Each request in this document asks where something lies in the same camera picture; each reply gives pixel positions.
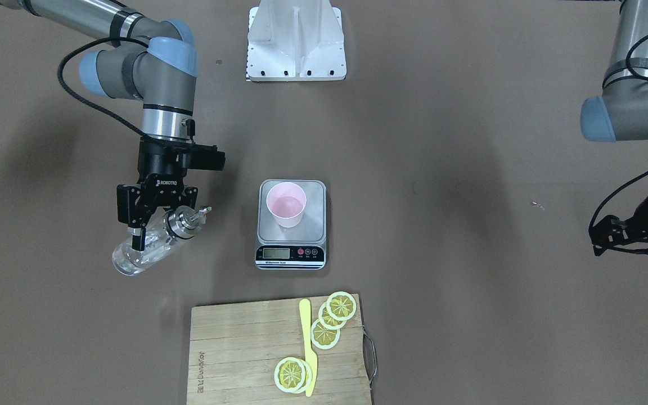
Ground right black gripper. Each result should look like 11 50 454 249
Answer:
116 138 199 252

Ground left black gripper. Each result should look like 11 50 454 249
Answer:
588 196 648 257

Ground glass sauce bottle metal spout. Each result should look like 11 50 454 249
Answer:
111 206 213 276

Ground pink plastic cup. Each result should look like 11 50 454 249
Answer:
265 182 308 228

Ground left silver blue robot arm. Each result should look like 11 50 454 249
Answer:
579 1 648 257

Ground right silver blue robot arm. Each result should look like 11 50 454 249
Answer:
0 1 224 253

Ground silver kitchen scale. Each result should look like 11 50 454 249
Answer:
254 179 327 270

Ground bamboo cutting board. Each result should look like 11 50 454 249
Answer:
187 298 374 404

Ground yellow plastic knife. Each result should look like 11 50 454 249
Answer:
299 298 318 397

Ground lemon slice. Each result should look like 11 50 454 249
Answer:
317 303 347 330
273 357 314 394
325 291 357 321
310 321 340 350

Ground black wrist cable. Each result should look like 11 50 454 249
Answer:
57 37 150 138

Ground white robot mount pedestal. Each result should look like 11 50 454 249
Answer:
245 1 347 83

